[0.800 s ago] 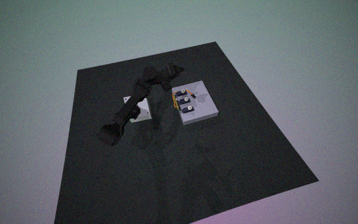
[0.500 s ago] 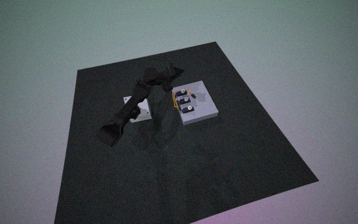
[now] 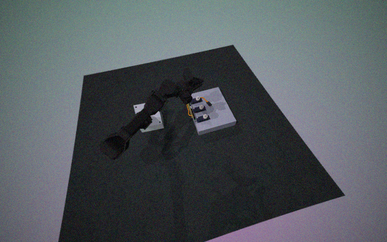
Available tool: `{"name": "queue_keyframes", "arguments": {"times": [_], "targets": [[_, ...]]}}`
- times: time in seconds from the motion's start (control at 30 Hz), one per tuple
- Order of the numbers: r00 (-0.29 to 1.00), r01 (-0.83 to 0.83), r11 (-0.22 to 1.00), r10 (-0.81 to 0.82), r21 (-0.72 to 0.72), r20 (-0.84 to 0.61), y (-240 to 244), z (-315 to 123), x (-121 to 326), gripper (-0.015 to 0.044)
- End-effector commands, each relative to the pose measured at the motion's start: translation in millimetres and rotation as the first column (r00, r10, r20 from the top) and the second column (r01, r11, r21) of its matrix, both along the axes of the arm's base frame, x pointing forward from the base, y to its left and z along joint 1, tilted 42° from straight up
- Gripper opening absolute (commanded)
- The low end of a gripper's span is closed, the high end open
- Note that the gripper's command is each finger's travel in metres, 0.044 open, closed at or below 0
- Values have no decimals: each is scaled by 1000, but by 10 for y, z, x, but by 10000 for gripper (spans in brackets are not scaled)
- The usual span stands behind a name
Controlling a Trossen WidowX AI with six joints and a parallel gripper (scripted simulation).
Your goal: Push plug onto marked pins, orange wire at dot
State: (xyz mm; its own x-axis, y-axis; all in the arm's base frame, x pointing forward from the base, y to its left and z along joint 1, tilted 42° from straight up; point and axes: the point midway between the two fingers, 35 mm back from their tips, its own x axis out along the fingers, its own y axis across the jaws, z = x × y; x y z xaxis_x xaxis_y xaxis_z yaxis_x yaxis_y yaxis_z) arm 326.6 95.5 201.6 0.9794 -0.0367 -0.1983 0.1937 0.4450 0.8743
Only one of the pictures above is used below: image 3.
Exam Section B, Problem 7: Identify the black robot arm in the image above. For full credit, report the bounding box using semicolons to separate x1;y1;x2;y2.
100;80;192;160

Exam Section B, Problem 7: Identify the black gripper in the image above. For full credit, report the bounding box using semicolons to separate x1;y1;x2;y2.
174;69;204;98

